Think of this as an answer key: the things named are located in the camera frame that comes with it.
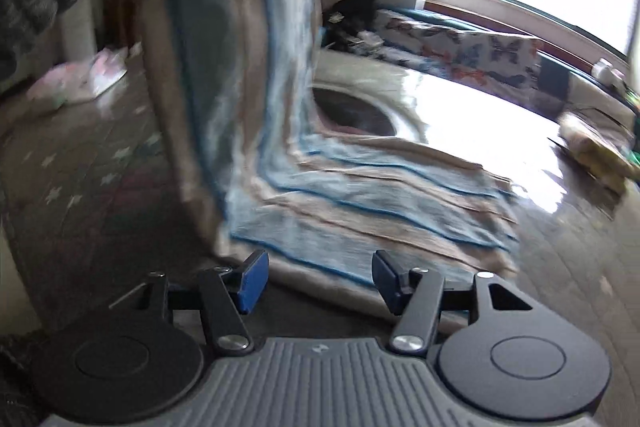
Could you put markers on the long butterfly print pillow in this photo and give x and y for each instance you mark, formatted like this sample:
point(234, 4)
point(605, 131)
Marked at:
point(410, 37)

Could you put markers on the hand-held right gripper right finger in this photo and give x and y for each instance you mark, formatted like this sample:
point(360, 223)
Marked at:
point(387, 279)

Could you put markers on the blue pink striped towel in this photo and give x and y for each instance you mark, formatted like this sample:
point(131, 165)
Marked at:
point(280, 132)

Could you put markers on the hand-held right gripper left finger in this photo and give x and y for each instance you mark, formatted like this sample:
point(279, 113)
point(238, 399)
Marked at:
point(252, 279)

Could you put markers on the black bag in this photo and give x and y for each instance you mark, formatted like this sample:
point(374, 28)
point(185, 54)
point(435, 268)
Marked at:
point(352, 14)

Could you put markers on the blue bench cushion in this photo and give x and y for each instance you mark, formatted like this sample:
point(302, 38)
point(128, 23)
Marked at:
point(555, 82)

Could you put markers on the pink white cloth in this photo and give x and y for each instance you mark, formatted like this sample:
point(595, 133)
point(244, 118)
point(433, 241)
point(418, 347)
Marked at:
point(85, 77)

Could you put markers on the rolled floral cloth bundle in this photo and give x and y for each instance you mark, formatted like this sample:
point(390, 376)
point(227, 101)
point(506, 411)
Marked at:
point(595, 147)

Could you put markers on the large butterfly print pillow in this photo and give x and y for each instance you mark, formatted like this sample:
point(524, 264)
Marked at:
point(505, 59)

